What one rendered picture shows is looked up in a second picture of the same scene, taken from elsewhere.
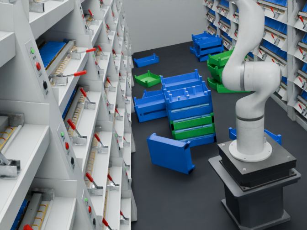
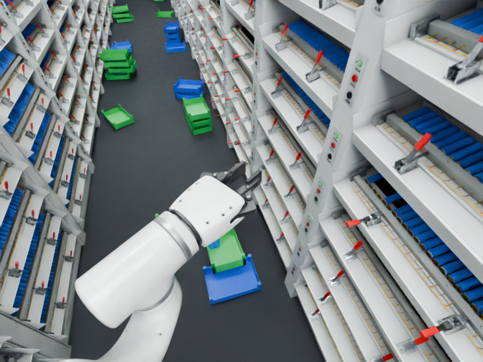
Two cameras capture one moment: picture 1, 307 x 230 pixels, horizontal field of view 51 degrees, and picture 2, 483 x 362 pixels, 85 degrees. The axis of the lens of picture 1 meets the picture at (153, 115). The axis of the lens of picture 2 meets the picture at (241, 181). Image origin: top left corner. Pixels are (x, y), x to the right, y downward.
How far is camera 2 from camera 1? 1.24 m
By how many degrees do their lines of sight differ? 106
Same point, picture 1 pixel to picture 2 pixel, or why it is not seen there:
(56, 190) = not seen: hidden behind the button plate
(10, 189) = (293, 126)
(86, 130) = (361, 281)
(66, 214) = (303, 189)
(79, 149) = (342, 246)
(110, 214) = (337, 327)
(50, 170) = not seen: hidden behind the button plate
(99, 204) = (323, 269)
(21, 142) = (316, 145)
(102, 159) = (365, 341)
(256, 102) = not seen: outside the picture
